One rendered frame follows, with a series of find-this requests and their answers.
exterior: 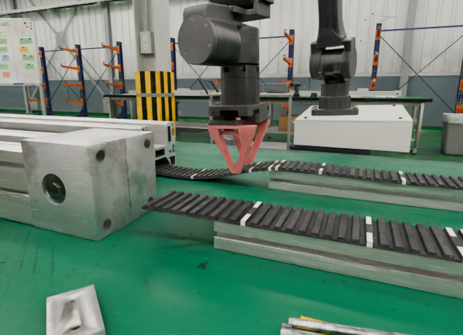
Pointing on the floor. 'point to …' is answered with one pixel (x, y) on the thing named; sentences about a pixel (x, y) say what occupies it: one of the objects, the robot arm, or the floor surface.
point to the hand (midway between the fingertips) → (242, 163)
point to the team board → (20, 55)
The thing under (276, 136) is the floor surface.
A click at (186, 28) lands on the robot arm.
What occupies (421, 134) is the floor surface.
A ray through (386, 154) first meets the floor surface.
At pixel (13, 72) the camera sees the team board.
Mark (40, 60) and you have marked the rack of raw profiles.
